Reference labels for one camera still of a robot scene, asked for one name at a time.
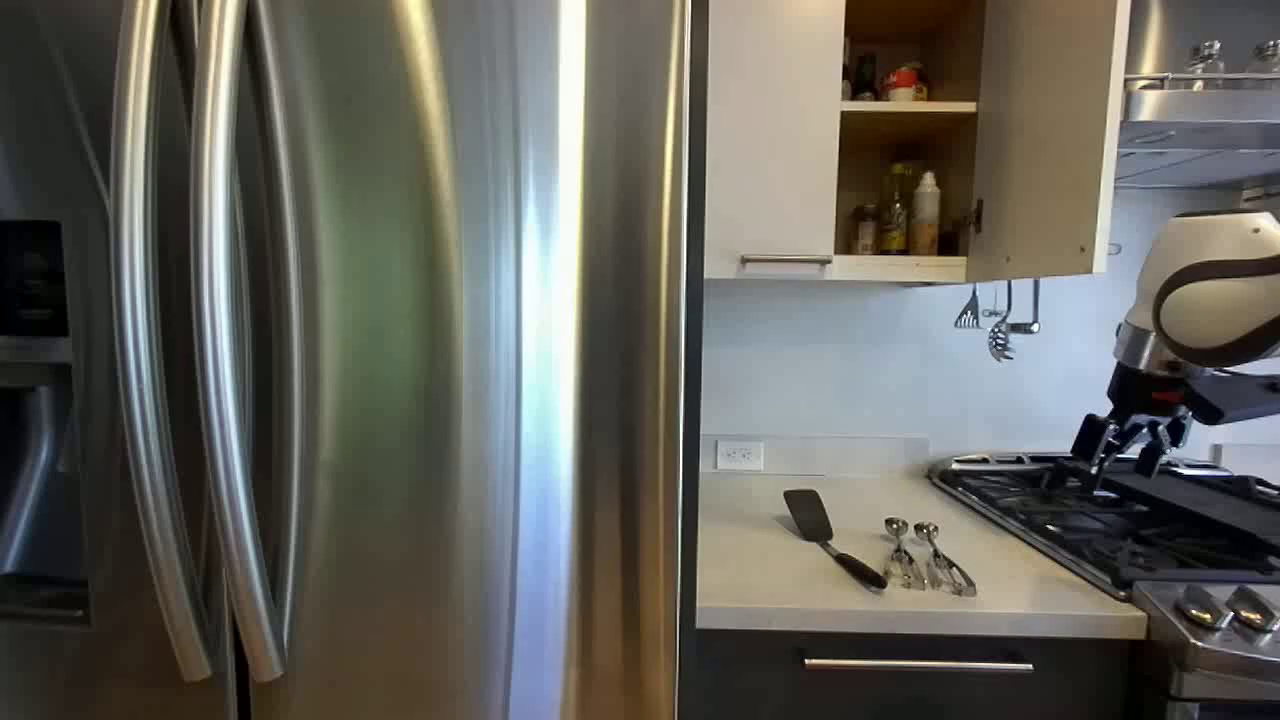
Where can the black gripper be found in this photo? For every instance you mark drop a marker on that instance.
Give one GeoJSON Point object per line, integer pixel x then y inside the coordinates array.
{"type": "Point", "coordinates": [1149, 397]}

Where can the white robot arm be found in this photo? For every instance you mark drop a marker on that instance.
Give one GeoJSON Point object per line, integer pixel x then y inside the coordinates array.
{"type": "Point", "coordinates": [1207, 280]}

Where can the plain white cupboard door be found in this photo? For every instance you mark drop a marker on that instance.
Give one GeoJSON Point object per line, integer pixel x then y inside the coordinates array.
{"type": "Point", "coordinates": [1045, 133]}

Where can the black gas stove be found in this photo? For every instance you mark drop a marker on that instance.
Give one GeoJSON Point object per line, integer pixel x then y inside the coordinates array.
{"type": "Point", "coordinates": [1104, 532]}

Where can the hanging metal utensil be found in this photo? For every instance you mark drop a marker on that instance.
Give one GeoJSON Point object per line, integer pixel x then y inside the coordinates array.
{"type": "Point", "coordinates": [1026, 323]}
{"type": "Point", "coordinates": [1001, 342]}
{"type": "Point", "coordinates": [971, 315]}

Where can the silver stove knob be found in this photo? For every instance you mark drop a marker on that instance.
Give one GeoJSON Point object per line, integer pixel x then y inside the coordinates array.
{"type": "Point", "coordinates": [1200, 611]}
{"type": "Point", "coordinates": [1253, 611]}

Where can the metal scoop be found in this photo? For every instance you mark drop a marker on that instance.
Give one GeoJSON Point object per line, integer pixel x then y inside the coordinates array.
{"type": "Point", "coordinates": [945, 565]}
{"type": "Point", "coordinates": [902, 554]}

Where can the white plastic bottle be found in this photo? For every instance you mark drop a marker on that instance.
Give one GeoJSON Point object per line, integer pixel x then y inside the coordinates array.
{"type": "Point", "coordinates": [927, 223]}

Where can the steel range hood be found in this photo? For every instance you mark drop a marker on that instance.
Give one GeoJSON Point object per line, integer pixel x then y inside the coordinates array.
{"type": "Point", "coordinates": [1200, 133]}

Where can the yellow green bottle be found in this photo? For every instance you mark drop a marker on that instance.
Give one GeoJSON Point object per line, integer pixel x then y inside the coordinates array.
{"type": "Point", "coordinates": [894, 223]}

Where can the black spatula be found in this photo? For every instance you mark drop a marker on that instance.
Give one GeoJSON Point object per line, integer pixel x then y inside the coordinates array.
{"type": "Point", "coordinates": [810, 514]}

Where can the dark drawer front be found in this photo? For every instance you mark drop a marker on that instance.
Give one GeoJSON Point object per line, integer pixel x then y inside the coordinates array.
{"type": "Point", "coordinates": [905, 694]}

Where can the small dark bottle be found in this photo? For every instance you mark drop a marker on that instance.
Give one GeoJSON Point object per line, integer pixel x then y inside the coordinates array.
{"type": "Point", "coordinates": [864, 234]}

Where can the small shiny jar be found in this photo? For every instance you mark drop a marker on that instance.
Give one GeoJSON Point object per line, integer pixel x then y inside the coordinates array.
{"type": "Point", "coordinates": [1210, 52]}
{"type": "Point", "coordinates": [1266, 52]}

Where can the red and white jar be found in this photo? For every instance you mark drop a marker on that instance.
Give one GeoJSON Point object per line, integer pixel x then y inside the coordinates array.
{"type": "Point", "coordinates": [905, 85]}

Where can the dark tall bottle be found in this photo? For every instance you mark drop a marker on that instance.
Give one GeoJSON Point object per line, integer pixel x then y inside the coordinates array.
{"type": "Point", "coordinates": [863, 78]}

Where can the stainless steel refrigerator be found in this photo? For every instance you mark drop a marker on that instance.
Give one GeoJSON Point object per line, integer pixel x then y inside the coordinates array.
{"type": "Point", "coordinates": [402, 403]}

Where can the fridge water dispenser panel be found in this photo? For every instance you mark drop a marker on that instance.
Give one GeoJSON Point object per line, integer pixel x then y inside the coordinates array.
{"type": "Point", "coordinates": [33, 440]}

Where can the white wall cupboard frame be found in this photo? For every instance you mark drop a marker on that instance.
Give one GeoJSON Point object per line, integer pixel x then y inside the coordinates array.
{"type": "Point", "coordinates": [902, 270]}

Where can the white wall outlet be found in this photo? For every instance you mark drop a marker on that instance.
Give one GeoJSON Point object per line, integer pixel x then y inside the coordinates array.
{"type": "Point", "coordinates": [740, 452]}

